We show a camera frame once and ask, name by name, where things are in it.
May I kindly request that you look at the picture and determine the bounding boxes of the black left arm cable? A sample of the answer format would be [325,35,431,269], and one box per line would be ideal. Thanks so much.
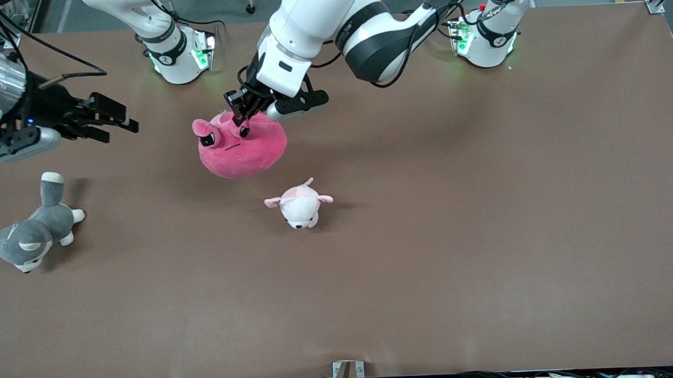
[300,0,483,93]

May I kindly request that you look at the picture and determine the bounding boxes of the grey metal bracket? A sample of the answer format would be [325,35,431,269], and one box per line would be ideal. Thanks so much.
[332,360,365,378]

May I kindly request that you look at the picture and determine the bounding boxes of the black left base cables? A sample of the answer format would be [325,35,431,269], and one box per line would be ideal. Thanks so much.
[402,6,461,44]

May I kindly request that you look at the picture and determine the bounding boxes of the pale pink plush pig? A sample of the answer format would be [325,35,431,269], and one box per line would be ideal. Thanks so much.
[263,177,335,231]

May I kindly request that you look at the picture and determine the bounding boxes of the hot pink round plush toy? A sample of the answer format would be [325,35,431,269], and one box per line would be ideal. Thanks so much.
[191,107,289,180]

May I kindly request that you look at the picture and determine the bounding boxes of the black right base cables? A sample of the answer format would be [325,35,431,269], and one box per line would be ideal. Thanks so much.
[167,9,226,35]

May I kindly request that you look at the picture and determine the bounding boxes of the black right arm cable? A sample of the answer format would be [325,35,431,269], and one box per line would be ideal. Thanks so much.
[0,3,108,91]

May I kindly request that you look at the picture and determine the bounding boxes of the grey white husky plush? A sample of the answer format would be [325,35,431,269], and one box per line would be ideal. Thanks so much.
[0,170,89,275]

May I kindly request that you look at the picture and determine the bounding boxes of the black base cables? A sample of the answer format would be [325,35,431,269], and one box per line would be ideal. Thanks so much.
[167,9,226,35]
[402,6,461,44]

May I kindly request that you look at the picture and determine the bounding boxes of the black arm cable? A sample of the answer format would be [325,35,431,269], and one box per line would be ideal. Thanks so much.
[0,3,108,91]
[300,0,483,93]

